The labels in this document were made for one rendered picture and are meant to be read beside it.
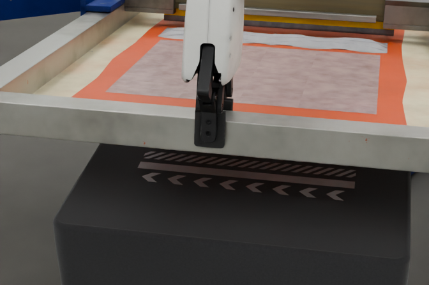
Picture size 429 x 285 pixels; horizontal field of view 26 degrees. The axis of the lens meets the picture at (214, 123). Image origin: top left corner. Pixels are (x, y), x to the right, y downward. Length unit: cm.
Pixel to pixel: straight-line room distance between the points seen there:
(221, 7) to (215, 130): 13
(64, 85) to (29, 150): 216
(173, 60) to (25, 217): 171
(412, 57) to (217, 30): 56
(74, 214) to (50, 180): 197
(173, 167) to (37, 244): 159
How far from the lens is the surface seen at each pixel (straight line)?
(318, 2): 152
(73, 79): 124
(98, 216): 120
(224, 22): 91
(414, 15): 150
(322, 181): 127
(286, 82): 125
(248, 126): 97
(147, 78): 125
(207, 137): 96
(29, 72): 117
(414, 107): 118
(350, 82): 127
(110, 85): 121
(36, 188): 313
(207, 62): 92
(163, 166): 130
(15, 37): 437
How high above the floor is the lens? 160
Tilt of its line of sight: 27 degrees down
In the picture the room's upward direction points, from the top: straight up
